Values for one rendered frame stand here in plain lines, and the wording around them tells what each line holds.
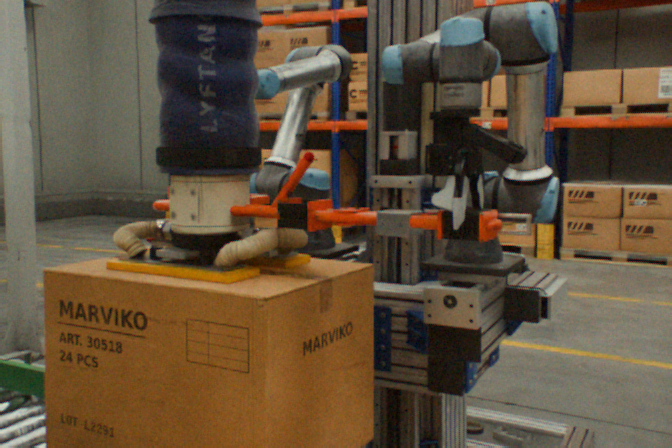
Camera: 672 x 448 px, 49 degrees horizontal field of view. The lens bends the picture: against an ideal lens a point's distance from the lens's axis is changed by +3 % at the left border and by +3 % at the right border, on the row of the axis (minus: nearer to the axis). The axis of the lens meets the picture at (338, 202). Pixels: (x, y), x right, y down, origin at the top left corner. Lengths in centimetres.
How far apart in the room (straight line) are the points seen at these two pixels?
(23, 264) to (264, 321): 369
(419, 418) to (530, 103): 98
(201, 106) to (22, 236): 346
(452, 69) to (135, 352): 83
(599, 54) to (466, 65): 861
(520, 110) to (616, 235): 674
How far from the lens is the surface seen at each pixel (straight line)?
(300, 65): 205
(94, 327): 160
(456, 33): 128
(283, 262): 155
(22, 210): 486
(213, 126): 149
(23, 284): 492
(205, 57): 151
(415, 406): 216
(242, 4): 154
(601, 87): 851
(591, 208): 847
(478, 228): 125
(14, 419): 243
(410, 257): 204
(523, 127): 178
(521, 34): 172
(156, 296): 146
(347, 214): 137
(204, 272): 144
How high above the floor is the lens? 135
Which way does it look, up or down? 5 degrees down
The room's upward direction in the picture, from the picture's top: straight up
